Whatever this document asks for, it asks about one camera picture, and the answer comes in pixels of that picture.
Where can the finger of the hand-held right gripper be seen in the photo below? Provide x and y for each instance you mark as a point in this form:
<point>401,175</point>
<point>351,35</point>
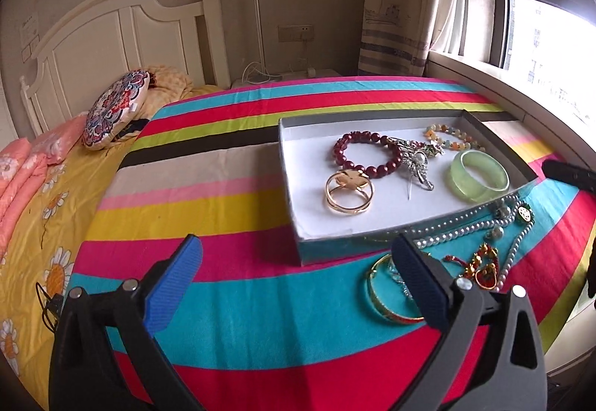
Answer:
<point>570,173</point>

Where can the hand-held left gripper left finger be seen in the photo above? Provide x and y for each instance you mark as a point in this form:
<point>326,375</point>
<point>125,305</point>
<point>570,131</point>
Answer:
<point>174,285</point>

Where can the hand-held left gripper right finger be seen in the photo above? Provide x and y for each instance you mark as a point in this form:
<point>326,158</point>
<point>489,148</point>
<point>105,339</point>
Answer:
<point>419,285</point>

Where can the pale green jade bangle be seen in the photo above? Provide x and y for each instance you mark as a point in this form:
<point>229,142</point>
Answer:
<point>458,180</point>

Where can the silver rhinestone brooch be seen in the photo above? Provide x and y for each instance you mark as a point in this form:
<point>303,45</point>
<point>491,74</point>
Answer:
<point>416,164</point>

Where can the grey cardboard box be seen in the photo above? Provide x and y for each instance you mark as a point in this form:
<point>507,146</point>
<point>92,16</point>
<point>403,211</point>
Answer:
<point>307,187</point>

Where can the silver ornament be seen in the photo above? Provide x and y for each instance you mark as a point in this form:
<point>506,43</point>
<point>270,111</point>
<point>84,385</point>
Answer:
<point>396,276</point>

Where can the gold and green bangle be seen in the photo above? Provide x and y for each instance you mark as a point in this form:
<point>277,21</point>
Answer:
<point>379,304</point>

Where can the green and gold pendant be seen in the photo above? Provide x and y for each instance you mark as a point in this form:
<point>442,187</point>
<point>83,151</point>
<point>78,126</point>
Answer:
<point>525,213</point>

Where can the striped colourful cloth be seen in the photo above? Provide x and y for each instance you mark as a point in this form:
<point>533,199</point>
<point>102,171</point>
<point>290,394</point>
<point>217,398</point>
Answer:
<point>233,215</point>

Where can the window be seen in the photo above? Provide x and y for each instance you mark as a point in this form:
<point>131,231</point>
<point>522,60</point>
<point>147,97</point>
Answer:
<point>549,57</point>

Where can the yellow daisy bedsheet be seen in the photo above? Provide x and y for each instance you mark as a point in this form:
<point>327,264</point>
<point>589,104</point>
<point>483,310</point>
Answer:
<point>42,224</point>

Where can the round patterned cushion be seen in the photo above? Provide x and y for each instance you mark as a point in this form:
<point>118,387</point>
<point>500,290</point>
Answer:
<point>114,110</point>

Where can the pink floral quilt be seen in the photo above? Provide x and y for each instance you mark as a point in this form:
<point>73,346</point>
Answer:
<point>18,178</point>

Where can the beige yellow blanket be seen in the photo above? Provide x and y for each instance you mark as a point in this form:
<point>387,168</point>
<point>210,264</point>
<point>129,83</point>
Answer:
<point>172,82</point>

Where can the white nightstand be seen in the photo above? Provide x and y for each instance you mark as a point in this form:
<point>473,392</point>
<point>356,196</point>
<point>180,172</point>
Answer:
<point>321,73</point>

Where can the white wooden headboard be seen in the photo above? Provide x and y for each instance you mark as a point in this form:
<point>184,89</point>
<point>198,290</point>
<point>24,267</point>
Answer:
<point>116,33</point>

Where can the wall socket panel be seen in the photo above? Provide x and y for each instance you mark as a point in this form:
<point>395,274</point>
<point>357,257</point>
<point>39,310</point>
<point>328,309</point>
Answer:
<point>295,33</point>

